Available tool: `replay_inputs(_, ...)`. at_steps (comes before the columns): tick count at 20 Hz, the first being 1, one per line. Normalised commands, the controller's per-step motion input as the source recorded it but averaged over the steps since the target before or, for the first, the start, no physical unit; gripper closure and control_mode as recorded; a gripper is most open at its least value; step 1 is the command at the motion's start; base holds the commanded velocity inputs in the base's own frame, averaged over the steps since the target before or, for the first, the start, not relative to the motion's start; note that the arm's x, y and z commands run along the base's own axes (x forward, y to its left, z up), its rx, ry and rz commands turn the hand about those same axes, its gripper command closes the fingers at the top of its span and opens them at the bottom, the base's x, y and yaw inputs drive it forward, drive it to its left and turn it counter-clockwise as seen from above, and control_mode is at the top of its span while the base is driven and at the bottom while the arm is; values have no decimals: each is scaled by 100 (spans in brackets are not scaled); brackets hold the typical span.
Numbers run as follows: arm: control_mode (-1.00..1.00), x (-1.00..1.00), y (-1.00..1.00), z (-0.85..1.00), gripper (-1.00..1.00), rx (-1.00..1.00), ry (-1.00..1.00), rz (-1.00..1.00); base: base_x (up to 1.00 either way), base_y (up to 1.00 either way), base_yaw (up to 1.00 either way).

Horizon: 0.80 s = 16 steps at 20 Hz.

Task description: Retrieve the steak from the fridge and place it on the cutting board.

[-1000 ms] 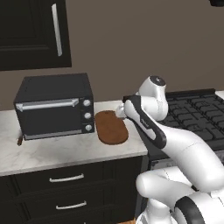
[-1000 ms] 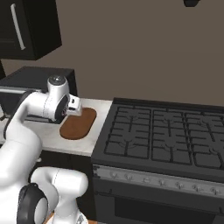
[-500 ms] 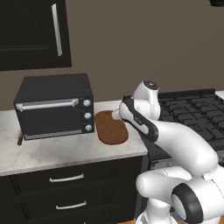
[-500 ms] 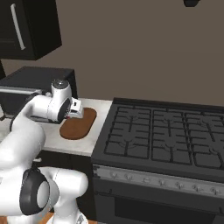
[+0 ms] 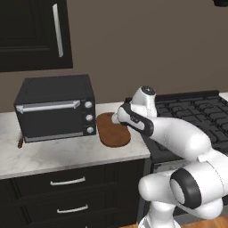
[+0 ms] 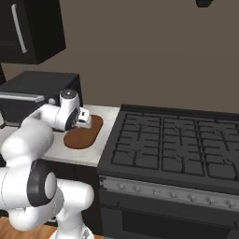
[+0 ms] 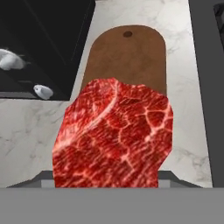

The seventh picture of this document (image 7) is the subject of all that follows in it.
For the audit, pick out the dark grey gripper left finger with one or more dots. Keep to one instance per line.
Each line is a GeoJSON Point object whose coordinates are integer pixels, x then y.
{"type": "Point", "coordinates": [40, 180]}

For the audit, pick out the black hob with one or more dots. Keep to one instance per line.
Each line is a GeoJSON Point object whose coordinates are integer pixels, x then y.
{"type": "Point", "coordinates": [40, 43]}

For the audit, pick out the small white hob knob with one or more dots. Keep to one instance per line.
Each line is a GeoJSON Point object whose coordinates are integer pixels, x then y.
{"type": "Point", "coordinates": [43, 92]}

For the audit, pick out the brown wooden cutting board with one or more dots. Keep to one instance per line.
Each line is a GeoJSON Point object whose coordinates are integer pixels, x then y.
{"type": "Point", "coordinates": [128, 58]}

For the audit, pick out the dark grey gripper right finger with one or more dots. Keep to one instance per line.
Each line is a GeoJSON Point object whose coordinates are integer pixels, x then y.
{"type": "Point", "coordinates": [175, 180]}

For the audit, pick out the dark grey fridge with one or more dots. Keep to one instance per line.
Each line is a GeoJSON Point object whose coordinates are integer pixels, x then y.
{"type": "Point", "coordinates": [208, 87]}

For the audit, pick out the large white hob knob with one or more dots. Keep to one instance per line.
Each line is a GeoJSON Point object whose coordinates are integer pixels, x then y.
{"type": "Point", "coordinates": [10, 59]}

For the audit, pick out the red marbled raw steak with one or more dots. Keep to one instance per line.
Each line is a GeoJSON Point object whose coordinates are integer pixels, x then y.
{"type": "Point", "coordinates": [113, 137]}

